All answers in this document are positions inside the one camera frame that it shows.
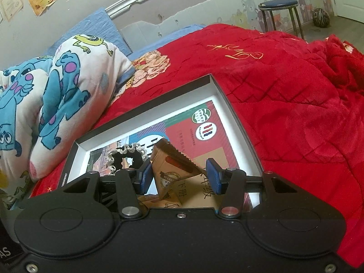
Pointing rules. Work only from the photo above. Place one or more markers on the blue bed sheet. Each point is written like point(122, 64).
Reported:
point(159, 42)

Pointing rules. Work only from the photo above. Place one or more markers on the white framed wall certificate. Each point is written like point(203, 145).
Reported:
point(11, 2)

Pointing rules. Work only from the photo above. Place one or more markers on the brown triangular snack packet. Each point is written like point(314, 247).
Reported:
point(167, 180)

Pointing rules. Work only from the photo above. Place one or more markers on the cartoon monster printed blanket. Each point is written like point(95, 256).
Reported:
point(71, 91)

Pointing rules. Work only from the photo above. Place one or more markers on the red quilted bedspread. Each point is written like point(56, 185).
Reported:
point(284, 105)

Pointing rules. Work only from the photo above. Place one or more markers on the brown striped ball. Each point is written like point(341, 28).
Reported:
point(321, 18)

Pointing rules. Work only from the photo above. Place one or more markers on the illustrated textbook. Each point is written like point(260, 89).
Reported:
point(216, 136)

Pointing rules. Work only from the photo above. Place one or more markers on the round blue-topped stool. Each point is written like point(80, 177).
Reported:
point(278, 3)

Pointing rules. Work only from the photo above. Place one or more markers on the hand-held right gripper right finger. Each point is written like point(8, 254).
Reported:
point(212, 176)

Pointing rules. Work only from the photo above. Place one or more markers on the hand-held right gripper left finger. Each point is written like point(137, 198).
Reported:
point(146, 176)

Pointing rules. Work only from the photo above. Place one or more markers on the black cardboard box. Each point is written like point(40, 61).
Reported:
point(182, 102)

